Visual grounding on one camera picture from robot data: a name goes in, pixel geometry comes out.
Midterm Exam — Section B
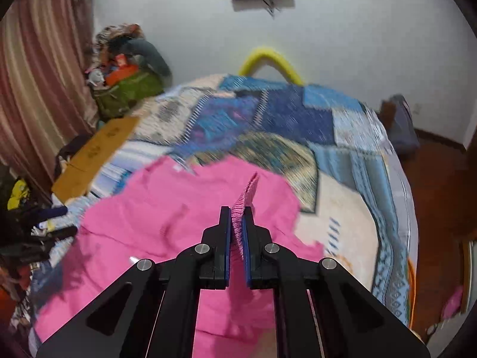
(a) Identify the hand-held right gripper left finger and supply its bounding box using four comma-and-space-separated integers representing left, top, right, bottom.
36, 206, 232, 358

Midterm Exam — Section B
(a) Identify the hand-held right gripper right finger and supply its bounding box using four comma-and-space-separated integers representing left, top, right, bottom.
242, 206, 431, 358

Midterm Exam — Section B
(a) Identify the blue patchwork printed blanket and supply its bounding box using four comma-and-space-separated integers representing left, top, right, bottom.
11, 74, 418, 347

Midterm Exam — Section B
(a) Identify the yellow foam tube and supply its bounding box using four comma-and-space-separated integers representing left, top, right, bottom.
238, 47, 305, 86

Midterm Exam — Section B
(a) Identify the dark cluttered rack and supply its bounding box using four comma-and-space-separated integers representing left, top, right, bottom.
0, 172, 79, 306

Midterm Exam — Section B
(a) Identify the pile of mixed clothes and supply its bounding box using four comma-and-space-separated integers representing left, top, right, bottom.
85, 23, 173, 86

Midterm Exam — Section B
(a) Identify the pink striped curtain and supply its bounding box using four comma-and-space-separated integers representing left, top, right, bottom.
0, 0, 100, 191

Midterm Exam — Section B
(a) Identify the brown cardboard box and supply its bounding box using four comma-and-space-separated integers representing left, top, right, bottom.
51, 116, 141, 200

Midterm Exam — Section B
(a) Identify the yellow black toy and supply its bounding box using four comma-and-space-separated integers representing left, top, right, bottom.
7, 179, 29, 211

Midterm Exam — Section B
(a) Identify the green bag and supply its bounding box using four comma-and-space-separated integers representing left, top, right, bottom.
92, 72, 165, 118

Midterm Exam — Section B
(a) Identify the pink sweater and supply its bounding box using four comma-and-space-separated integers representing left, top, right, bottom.
33, 155, 325, 347

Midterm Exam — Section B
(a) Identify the grey blue bag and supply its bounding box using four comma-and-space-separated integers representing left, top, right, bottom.
380, 95, 421, 153

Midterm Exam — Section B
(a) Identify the pink object on floor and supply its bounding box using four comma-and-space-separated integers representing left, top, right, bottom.
441, 286, 463, 317

